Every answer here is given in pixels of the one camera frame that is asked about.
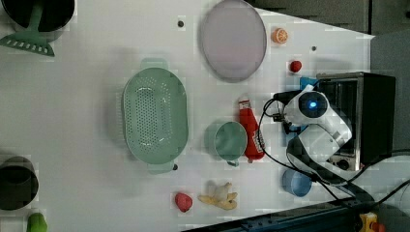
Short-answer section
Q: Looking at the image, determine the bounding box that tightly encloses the green cup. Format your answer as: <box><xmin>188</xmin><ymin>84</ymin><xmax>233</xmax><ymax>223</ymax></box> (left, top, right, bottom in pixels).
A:
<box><xmin>204</xmin><ymin>121</ymin><xmax>248</xmax><ymax>167</ymax></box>

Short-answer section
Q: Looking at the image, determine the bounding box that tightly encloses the peeled banana toy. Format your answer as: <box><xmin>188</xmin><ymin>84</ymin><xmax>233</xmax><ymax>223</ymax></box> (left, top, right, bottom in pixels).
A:
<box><xmin>198</xmin><ymin>183</ymin><xmax>238</xmax><ymax>211</ymax></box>

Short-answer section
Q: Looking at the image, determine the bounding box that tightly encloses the green spatula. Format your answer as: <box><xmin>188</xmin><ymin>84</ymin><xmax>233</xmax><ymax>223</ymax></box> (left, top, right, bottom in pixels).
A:
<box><xmin>0</xmin><ymin>0</ymin><xmax>55</xmax><ymax>57</ymax></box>

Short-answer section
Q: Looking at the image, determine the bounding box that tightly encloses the blue cup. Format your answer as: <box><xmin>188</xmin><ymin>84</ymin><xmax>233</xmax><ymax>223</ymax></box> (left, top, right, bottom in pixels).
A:
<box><xmin>281</xmin><ymin>169</ymin><xmax>311</xmax><ymax>197</ymax></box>

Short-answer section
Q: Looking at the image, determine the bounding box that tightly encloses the orange slice toy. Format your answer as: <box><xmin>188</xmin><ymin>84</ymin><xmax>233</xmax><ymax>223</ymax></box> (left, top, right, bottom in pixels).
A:
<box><xmin>271</xmin><ymin>28</ymin><xmax>288</xmax><ymax>44</ymax></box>

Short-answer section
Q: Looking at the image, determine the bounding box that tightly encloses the green oval colander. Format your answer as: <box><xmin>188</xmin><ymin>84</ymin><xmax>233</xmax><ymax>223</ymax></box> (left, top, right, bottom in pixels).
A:
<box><xmin>123</xmin><ymin>58</ymin><xmax>189</xmax><ymax>175</ymax></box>

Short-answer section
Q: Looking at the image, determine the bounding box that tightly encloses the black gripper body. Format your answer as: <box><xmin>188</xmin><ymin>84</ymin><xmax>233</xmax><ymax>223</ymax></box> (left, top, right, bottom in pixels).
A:
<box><xmin>273</xmin><ymin>90</ymin><xmax>301</xmax><ymax>122</ymax></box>

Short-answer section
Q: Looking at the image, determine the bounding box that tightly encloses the dark cylindrical container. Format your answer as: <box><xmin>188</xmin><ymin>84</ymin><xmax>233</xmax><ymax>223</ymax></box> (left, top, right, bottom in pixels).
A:
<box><xmin>0</xmin><ymin>157</ymin><xmax>39</xmax><ymax>211</ymax></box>

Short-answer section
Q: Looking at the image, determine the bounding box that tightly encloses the red strawberry toy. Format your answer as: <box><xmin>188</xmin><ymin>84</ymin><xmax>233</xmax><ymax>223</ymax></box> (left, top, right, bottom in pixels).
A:
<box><xmin>289</xmin><ymin>60</ymin><xmax>302</xmax><ymax>73</ymax></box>

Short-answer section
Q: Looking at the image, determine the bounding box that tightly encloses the black pot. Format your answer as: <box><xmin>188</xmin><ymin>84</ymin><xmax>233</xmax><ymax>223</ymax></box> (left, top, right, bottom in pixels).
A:
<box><xmin>1</xmin><ymin>0</ymin><xmax>76</xmax><ymax>42</ymax></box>

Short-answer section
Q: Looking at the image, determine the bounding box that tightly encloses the round purple plate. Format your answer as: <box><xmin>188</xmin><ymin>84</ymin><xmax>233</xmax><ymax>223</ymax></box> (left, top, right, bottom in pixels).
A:
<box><xmin>200</xmin><ymin>0</ymin><xmax>267</xmax><ymax>82</ymax></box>

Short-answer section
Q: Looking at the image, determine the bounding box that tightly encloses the red ketchup bottle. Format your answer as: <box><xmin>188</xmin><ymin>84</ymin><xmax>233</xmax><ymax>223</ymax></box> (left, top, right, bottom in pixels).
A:
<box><xmin>239</xmin><ymin>100</ymin><xmax>264</xmax><ymax>163</ymax></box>

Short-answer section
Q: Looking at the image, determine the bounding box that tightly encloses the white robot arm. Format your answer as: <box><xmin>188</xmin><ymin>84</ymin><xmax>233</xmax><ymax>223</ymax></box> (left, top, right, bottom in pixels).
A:
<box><xmin>273</xmin><ymin>85</ymin><xmax>374</xmax><ymax>202</ymax></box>

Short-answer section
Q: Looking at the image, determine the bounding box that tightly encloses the red apple toy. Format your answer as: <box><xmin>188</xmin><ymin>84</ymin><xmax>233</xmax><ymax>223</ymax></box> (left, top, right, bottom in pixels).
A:
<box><xmin>174</xmin><ymin>192</ymin><xmax>192</xmax><ymax>213</ymax></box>

